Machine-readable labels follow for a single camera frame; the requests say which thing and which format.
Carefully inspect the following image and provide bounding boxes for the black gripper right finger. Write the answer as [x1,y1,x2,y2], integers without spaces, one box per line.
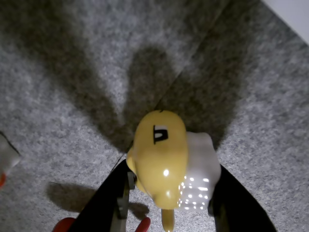
[208,165,278,232]

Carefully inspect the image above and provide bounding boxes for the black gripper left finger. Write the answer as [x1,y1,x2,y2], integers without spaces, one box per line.
[74,159,138,232]

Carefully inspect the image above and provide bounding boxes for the red tuna sushi toy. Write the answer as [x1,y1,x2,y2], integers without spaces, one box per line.
[53,217,152,232]

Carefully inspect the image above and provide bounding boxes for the grey carpet tile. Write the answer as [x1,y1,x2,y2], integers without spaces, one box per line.
[115,0,309,232]
[0,0,234,232]

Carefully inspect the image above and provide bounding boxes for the white rectangular card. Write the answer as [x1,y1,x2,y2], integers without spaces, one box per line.
[260,0,309,45]

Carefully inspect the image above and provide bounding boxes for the orange shrimp sushi toy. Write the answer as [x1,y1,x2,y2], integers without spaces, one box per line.
[0,131,21,189]

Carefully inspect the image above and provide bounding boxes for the yellow egg sushi toy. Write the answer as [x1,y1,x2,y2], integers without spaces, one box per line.
[126,109,222,232]

